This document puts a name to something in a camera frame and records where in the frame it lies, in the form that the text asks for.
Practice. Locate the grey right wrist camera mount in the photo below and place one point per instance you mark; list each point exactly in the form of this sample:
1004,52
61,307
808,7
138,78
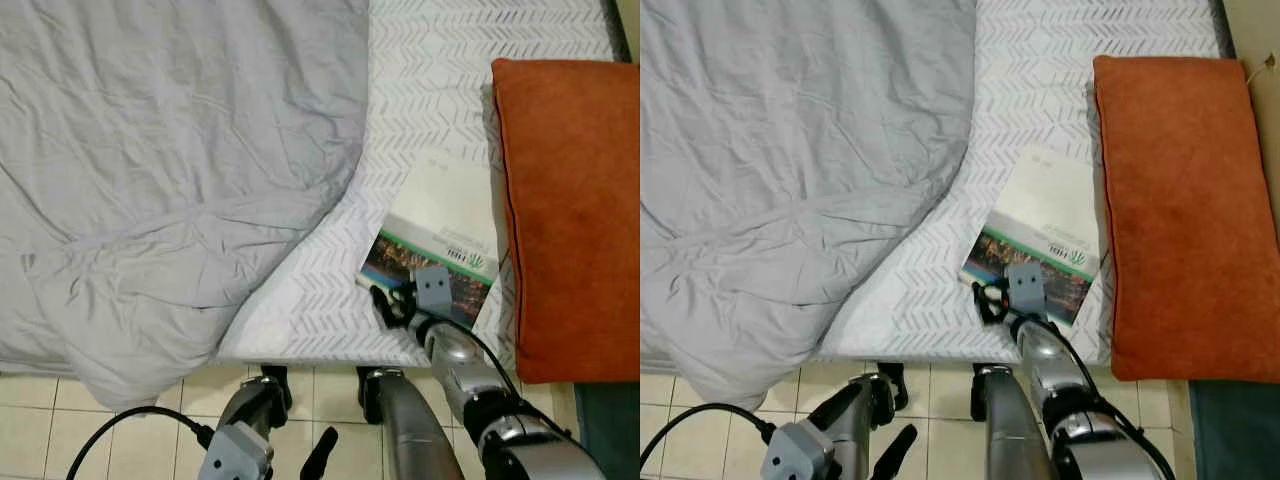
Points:
1025,287
432,290

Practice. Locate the orange rectangular pillow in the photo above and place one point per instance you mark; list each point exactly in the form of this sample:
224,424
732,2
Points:
575,220
1185,220

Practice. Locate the white chevron patterned bed sheet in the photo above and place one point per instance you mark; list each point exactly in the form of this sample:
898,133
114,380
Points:
430,80
1040,70

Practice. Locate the cream book with city photo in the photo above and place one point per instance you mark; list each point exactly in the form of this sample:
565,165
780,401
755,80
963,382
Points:
1050,195
440,200

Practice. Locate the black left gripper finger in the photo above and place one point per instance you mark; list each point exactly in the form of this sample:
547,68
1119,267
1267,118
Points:
893,455
318,455

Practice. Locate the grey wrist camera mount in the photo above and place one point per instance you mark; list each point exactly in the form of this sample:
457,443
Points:
1025,287
432,290
235,455
798,455

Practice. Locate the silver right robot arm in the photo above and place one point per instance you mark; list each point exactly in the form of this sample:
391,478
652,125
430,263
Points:
1050,360
455,360

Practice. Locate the grey crumpled blanket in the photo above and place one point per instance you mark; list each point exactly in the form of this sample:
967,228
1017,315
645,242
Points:
780,150
150,150

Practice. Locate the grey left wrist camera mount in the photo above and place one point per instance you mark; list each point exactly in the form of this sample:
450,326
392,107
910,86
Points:
235,455
798,455

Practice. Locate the silver left robot leg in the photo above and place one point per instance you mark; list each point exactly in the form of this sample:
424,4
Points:
250,405
850,410

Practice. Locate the silver right robot leg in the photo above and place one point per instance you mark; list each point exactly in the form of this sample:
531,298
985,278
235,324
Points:
1010,430
405,430

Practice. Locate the silver robot leg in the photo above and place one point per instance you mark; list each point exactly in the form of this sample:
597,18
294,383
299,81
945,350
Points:
850,410
1010,430
250,405
405,430

